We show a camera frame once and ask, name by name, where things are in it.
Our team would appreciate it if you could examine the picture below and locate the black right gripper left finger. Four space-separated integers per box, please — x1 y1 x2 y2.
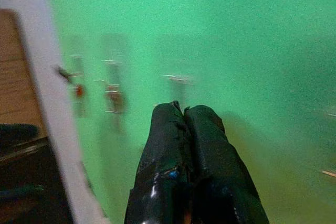
124 100 194 224

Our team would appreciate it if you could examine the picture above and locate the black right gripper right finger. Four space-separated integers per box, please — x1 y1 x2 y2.
184 105 270 224

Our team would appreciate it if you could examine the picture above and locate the key bunch with brown tag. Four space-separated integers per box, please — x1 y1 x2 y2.
94 59 127 130

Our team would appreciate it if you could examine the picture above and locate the key bunch with red tag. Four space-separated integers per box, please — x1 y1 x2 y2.
54 55 89 118

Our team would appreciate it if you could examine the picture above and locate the dark wooden furniture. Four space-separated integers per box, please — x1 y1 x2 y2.
0 123 76 224

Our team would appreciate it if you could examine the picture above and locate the silver wall hook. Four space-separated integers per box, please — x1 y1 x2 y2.
162 74 194 104

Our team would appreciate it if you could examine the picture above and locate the white door frame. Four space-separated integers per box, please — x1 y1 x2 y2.
0 0 112 224

